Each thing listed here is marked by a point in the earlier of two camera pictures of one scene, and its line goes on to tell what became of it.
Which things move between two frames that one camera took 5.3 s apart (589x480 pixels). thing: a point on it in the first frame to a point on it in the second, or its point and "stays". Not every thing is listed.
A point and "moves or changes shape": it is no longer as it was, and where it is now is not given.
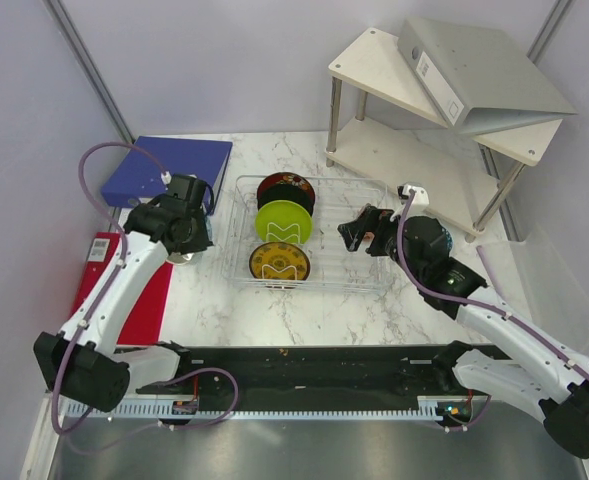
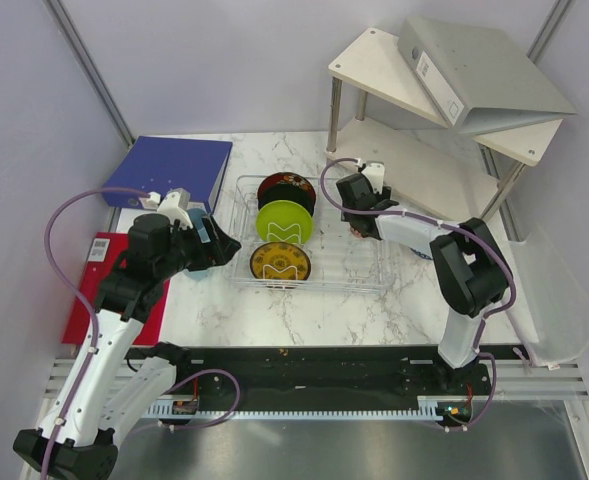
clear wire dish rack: (332, 266) stays
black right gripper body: (394, 250) to (387, 192)
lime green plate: (283, 221) stays
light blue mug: (181, 257) moves or changes shape
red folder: (145, 319) stays
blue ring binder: (137, 180) stays
